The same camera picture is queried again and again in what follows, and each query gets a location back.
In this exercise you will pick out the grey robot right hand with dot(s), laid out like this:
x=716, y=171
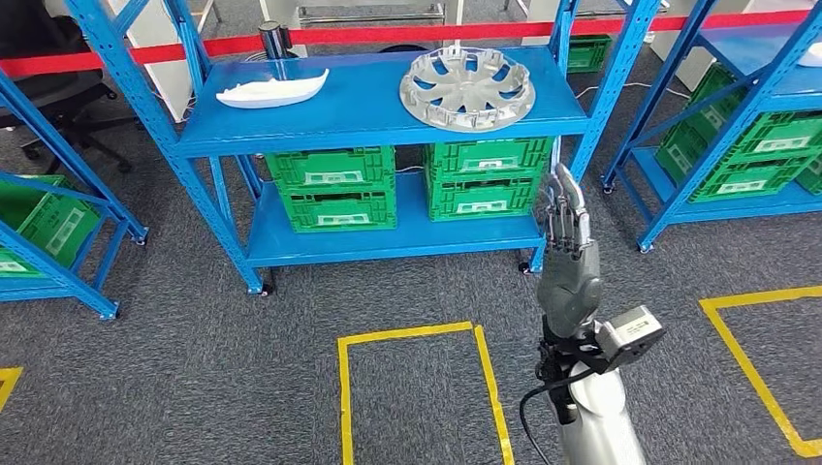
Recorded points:
x=571, y=282

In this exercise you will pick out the silver plastic hubcap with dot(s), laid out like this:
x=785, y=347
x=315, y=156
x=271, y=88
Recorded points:
x=467, y=86

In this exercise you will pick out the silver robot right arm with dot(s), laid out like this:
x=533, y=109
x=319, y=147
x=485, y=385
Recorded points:
x=597, y=423

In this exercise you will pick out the blue metal shelf rack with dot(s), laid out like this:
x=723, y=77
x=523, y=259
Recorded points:
x=738, y=205
x=25, y=289
x=359, y=109

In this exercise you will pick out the yellow floor tape square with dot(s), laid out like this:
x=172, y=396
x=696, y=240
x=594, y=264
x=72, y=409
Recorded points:
x=9, y=373
x=764, y=298
x=345, y=398

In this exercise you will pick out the white desk side panel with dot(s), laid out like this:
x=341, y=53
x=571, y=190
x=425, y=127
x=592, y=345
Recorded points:
x=681, y=64
x=154, y=83
x=539, y=8

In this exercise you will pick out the red barrier belt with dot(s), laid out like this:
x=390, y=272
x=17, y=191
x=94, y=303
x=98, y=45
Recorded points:
x=385, y=33

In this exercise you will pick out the white plastic mirror cover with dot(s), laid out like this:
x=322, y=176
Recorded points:
x=270, y=95
x=810, y=56

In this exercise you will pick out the black office chair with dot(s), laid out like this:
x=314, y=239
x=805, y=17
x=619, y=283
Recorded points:
x=45, y=35

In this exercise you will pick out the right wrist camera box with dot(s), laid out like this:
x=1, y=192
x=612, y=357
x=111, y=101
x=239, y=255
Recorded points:
x=632, y=334

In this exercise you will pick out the black stanchion post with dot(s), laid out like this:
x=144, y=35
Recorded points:
x=273, y=42

